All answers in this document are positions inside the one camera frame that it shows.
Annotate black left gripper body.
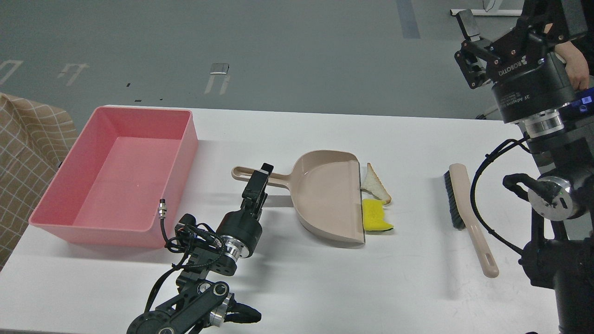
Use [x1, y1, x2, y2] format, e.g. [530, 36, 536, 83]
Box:
[216, 209, 262, 258]

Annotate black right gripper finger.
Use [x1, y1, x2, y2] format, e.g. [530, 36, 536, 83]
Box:
[520, 0, 588, 47]
[454, 9, 502, 89]

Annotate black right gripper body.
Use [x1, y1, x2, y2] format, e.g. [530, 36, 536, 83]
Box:
[487, 23, 578, 123]

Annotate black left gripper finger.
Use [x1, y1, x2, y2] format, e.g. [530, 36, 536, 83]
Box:
[258, 163, 274, 214]
[240, 170, 263, 214]

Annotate beige plastic dustpan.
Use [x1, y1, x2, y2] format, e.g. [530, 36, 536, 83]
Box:
[231, 150, 366, 245]

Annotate triangular toast slice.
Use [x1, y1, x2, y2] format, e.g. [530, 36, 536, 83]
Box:
[360, 162, 392, 205]

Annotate yellow green sponge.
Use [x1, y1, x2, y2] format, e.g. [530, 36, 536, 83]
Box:
[362, 199, 394, 232]

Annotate beige hand brush black bristles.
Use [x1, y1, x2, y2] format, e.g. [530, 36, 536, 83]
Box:
[444, 163, 499, 278]

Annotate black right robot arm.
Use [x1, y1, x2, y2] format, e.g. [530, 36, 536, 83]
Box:
[455, 0, 593, 334]

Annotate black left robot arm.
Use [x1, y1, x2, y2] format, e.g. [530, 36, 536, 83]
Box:
[127, 163, 273, 334]

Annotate pink plastic bin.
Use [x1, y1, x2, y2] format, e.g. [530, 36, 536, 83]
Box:
[28, 106, 199, 249]

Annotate seated person's hand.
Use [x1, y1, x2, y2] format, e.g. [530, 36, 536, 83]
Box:
[555, 41, 590, 90]

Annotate white table base bar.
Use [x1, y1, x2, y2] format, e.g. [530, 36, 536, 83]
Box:
[469, 9, 522, 17]

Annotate silver floor socket plate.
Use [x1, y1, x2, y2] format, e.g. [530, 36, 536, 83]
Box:
[209, 63, 230, 75]

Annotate beige checkered cloth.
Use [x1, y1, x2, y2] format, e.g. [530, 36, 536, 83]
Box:
[0, 93, 78, 267]

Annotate white frame chair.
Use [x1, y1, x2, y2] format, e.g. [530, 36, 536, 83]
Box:
[475, 104, 499, 120]

